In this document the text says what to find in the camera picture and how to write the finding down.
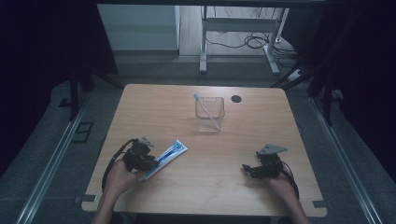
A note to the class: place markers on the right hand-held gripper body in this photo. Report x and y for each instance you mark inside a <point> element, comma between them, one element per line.
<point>270,166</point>

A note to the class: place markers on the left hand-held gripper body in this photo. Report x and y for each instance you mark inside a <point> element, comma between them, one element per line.
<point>137,157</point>

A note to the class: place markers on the blue white toothpaste tube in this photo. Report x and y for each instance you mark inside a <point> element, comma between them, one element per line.
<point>169,157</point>

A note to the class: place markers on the clear plastic cup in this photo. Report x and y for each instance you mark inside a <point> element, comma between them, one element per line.
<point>210,116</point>

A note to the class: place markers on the pink toothbrush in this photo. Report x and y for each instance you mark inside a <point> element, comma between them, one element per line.
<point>205,110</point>

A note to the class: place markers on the person's right hand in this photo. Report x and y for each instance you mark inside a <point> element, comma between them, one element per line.
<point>281,186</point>

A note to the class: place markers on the person's left hand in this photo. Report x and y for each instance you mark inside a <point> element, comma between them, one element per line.
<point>120,179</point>

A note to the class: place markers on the grey tape strip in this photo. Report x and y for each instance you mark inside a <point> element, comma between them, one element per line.
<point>320,204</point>
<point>85,198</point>

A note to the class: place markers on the black round table grommet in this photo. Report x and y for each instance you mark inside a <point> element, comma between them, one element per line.
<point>236,99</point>

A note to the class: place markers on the black metal stand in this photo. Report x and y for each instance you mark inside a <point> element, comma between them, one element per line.
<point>327,99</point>
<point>74,93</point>

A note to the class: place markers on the white power strip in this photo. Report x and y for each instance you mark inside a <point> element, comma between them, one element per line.
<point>295,75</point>

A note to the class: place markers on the dark curtain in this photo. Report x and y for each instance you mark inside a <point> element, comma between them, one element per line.
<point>367,77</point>
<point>34,62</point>

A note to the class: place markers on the aluminium floor rail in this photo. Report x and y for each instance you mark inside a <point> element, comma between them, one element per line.
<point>345,161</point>
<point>49,161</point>

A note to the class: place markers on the white desk frame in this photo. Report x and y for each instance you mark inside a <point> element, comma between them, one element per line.
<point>239,24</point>

